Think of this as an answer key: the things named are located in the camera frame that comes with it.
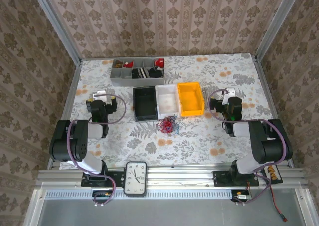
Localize yellow plastic bin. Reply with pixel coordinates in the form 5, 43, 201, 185
177, 82, 206, 118

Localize black plastic bin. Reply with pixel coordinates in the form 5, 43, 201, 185
133, 86, 159, 122

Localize white plastic bin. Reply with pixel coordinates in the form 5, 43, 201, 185
155, 84, 181, 119

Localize thin blue cable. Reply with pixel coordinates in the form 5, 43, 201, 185
169, 114, 184, 136

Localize thin red cable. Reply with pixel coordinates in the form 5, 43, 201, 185
157, 118, 175, 134
156, 116, 178, 134

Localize grey compartment organizer box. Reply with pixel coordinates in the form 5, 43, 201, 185
110, 58, 165, 86

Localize floral tablecloth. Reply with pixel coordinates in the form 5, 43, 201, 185
59, 53, 291, 168

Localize black white striped sock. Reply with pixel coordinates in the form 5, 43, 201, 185
131, 67, 151, 79

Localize black framed white clock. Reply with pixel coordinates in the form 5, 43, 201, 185
124, 161, 148, 196

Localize yellow connector strip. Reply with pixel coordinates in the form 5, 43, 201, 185
264, 165, 284, 184

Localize small black electronics board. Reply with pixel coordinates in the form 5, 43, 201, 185
92, 190, 113, 203
231, 190, 252, 202

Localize purple robot arm cable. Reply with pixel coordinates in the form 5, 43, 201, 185
205, 88, 292, 207
66, 92, 128, 207

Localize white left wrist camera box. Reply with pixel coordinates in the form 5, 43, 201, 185
92, 90, 113, 103

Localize aluminium table side rail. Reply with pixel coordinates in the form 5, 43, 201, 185
251, 55, 296, 168
44, 60, 83, 171

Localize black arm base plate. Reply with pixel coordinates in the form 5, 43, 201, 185
213, 170, 260, 187
81, 170, 127, 188

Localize aluminium mounting rail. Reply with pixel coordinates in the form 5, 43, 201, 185
37, 168, 306, 187

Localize grey slotted cable duct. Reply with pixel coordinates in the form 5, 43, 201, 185
44, 190, 296, 200

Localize aluminium frame post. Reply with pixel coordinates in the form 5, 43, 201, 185
254, 0, 304, 62
27, 0, 83, 63

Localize red power wire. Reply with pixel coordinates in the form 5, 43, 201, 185
270, 182, 288, 222

